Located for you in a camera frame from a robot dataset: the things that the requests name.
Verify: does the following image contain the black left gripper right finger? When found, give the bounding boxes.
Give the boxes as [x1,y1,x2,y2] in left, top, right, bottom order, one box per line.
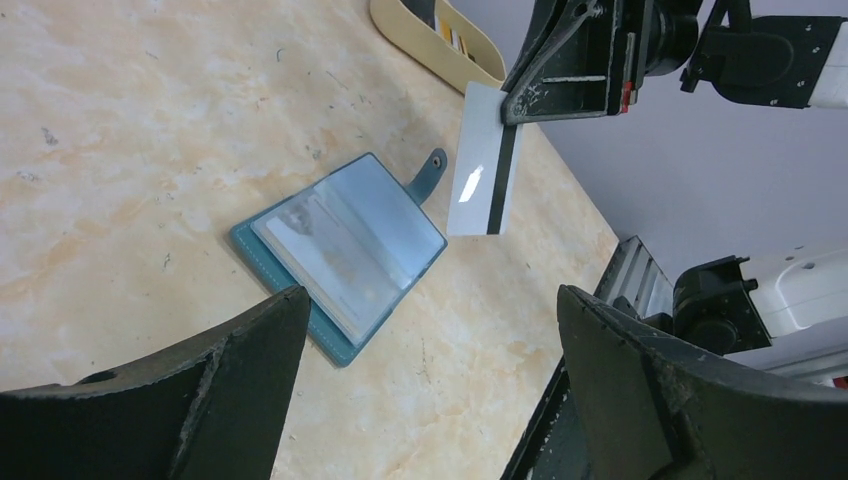
[557,285,847,479]

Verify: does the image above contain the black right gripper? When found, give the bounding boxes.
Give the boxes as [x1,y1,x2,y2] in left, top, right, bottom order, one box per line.
[500,0,702,126]

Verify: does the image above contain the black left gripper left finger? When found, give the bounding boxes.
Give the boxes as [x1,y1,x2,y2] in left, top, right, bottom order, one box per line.
[1,286,311,479]

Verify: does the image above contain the white magnetic stripe card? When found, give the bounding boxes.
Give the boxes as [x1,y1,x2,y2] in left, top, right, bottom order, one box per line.
[446,82,523,237]

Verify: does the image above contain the teal leather card holder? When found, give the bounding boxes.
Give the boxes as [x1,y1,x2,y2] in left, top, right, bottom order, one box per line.
[229,148,449,368]

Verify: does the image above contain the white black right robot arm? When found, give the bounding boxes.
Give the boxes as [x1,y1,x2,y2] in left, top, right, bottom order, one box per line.
[544,75,847,275]

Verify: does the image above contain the cards in tray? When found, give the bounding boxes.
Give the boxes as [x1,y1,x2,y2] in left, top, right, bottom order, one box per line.
[430,11,475,61]

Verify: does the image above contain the beige card tray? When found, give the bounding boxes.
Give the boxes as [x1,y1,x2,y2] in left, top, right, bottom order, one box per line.
[368,0,506,93]

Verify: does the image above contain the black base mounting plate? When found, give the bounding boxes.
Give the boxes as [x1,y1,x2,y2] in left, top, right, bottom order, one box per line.
[501,361,593,480]

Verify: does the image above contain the aluminium frame rail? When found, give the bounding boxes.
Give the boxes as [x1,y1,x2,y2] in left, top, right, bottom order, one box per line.
[594,236,673,330]

